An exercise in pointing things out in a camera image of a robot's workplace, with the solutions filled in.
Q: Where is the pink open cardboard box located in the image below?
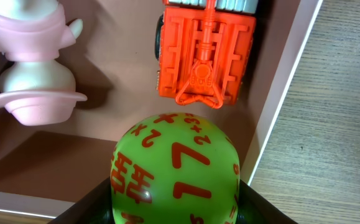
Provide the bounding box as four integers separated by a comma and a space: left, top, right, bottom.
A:
0, 0, 322, 218

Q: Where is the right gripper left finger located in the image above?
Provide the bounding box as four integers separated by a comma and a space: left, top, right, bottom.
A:
48, 178, 113, 224

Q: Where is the green numbered ball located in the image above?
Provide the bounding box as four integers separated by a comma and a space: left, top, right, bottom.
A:
110, 112, 240, 224

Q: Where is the pink pig toy figure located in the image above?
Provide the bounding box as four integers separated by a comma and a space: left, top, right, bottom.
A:
0, 0, 87, 126

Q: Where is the red toy fire truck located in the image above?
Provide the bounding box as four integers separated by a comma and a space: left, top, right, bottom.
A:
155, 0, 259, 109

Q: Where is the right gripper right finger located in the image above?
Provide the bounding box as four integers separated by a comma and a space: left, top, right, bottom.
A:
237, 180, 297, 224

